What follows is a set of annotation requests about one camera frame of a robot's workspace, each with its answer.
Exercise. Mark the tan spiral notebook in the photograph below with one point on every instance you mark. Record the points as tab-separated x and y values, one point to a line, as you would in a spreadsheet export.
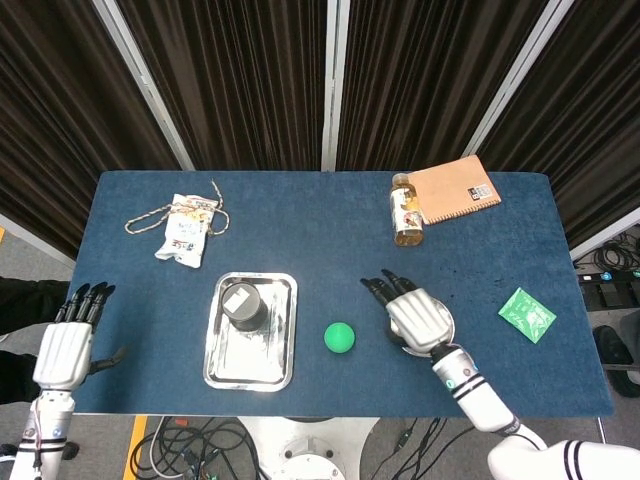
455	190

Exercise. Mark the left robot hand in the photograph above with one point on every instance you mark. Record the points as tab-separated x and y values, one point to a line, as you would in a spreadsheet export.
62	350

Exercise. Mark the white printed snack bag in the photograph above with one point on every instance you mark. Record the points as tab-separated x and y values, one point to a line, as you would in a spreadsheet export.
185	235

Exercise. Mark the dark brown pleated curtain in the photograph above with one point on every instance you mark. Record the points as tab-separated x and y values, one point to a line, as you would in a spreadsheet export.
425	75
240	75
590	125
60	125

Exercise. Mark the black power strip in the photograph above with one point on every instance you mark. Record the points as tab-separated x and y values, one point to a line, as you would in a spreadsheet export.
607	276

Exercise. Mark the rectangular steel tray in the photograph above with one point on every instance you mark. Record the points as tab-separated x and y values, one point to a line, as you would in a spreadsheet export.
250	365

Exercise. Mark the green rubber ball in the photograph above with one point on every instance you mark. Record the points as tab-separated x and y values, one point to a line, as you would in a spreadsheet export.
340	337

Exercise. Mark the black shoe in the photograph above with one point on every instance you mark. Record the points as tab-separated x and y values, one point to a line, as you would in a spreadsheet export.
607	345

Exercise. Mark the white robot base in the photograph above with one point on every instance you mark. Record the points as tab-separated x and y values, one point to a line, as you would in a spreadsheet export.
305	450

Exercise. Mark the black cylindrical canister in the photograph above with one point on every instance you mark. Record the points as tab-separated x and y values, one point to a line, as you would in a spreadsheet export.
242	305

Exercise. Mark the white partition post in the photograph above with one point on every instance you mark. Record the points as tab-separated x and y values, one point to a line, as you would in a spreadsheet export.
519	75
144	82
334	85

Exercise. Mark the white partition base rail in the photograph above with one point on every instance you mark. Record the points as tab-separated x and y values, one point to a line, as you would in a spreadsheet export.
37	240
605	235

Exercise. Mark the person in black clothing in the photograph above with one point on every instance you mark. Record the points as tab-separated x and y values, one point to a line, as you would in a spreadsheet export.
25	310

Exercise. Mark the round steel plate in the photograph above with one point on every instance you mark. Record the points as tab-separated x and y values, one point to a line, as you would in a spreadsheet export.
419	353

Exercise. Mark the blue fabric table cover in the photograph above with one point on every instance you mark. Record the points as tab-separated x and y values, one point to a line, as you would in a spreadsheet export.
325	235

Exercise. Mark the green sachet packet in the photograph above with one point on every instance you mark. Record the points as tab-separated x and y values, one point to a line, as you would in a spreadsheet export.
527	315

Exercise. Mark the amber tea bottle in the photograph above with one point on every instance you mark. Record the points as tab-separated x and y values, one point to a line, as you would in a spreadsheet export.
407	225

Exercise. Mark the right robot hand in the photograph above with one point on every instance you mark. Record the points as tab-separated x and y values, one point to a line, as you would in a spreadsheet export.
417	320

